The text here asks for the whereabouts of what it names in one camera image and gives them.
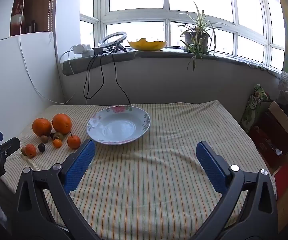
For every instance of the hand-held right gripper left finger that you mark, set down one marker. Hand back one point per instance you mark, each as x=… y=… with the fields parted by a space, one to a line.
x=80 y=165

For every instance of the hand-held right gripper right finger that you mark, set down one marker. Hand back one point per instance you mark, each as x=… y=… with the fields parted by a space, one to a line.
x=211 y=167

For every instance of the brown kiwi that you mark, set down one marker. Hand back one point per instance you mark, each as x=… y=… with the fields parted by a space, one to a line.
x=23 y=151
x=44 y=138

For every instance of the mandarin with stem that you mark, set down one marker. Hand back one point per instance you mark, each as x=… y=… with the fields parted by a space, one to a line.
x=74 y=142

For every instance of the small mandarin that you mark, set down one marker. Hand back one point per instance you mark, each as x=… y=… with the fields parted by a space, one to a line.
x=57 y=143

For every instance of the dark round fruit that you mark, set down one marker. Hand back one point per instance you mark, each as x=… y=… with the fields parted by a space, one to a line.
x=42 y=147
x=52 y=135

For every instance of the green kiwi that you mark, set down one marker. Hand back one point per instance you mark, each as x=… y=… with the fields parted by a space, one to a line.
x=59 y=135

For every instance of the large orange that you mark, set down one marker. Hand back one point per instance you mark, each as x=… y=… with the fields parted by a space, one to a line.
x=62 y=123
x=41 y=127

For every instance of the floral white plate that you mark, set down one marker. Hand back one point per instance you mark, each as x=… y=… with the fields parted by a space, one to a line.
x=119 y=127

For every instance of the striped tablecloth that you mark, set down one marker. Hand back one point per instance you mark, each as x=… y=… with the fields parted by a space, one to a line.
x=146 y=180

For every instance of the cardboard box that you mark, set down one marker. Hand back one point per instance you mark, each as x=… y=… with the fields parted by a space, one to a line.
x=271 y=135

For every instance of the green printed bag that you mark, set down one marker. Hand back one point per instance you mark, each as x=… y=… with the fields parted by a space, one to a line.
x=255 y=105

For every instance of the white charger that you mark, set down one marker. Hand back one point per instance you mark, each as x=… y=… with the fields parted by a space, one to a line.
x=78 y=49

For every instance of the dark bottle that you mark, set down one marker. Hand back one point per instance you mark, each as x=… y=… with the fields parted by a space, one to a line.
x=32 y=26

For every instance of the red white vase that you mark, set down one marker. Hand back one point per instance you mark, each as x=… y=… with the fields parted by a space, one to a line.
x=17 y=18

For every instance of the grey windowsill mat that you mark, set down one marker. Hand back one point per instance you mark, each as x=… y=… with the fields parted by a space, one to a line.
x=159 y=55

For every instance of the potted spider plant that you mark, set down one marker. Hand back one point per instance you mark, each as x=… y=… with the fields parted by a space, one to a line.
x=196 y=38

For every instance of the yellow bowl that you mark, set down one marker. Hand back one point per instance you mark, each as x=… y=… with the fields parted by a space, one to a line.
x=147 y=45

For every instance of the wooden wall shelf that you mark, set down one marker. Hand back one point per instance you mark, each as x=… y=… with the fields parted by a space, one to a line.
x=42 y=5

